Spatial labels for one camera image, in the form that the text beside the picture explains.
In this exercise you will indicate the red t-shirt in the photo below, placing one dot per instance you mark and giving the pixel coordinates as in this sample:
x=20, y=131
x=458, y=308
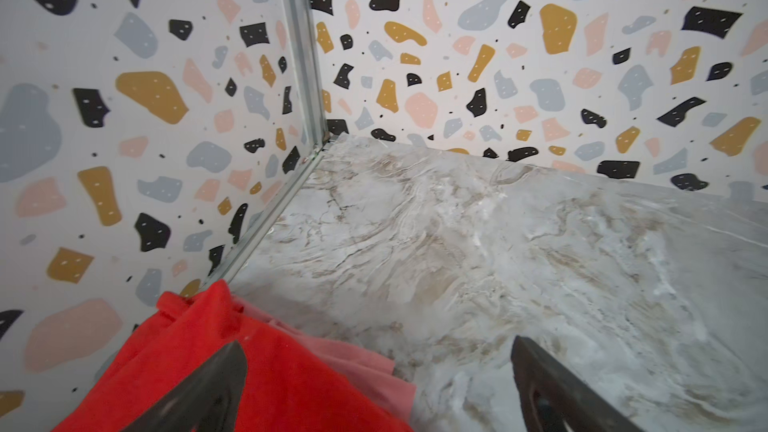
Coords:
x=287, y=387

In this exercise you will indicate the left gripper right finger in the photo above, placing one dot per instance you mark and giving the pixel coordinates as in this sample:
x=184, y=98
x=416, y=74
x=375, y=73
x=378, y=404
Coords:
x=552, y=398

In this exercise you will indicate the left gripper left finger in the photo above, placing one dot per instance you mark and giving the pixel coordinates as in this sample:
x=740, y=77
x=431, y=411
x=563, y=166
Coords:
x=207, y=400

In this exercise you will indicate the left aluminium corner post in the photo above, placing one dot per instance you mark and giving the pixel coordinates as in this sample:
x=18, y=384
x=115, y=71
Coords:
x=301, y=32

